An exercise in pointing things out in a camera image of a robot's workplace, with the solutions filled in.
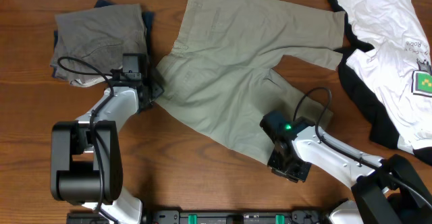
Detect khaki green shorts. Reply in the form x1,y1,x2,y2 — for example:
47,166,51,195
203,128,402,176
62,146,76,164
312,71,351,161
157,0,346,164

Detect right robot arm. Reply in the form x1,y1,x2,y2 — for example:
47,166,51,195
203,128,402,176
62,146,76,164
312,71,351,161
260,111,431,224

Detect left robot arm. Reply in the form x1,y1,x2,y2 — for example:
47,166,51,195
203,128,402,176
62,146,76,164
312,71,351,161
51,66,164,223

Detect navy folded garment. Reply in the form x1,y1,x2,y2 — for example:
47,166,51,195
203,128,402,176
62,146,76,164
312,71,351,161
51,0,156,80

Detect black garment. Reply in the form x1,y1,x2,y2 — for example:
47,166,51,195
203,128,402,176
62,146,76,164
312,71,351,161
326,0,432,167

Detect white printed t-shirt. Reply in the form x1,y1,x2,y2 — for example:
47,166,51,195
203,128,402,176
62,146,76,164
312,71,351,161
337,0,431,153

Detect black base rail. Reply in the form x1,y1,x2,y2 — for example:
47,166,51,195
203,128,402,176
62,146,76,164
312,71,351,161
65,209,333,224

